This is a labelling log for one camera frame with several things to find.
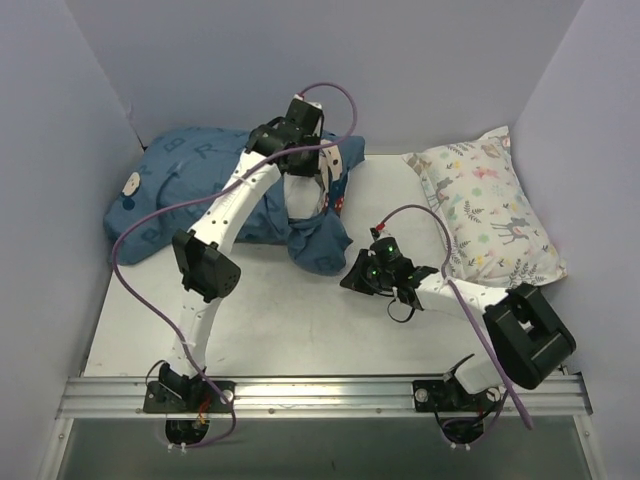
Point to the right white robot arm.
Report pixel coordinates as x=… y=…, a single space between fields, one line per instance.
x=526 y=337

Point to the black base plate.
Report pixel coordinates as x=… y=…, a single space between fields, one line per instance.
x=201 y=398
x=430 y=396

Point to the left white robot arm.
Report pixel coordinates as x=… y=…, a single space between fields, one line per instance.
x=202 y=252

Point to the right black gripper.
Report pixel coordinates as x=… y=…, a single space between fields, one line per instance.
x=357 y=275

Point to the aluminium front rail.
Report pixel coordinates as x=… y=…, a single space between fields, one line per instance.
x=304 y=398

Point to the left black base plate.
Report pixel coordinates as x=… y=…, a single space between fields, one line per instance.
x=201 y=398

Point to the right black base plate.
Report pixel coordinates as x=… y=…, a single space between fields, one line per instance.
x=430 y=396

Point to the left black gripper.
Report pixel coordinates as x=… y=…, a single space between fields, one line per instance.
x=302 y=167

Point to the blue letter print pillowcase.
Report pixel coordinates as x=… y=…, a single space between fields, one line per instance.
x=195 y=179

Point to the white floral deer pillow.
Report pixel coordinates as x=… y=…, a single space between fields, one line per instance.
x=497 y=239

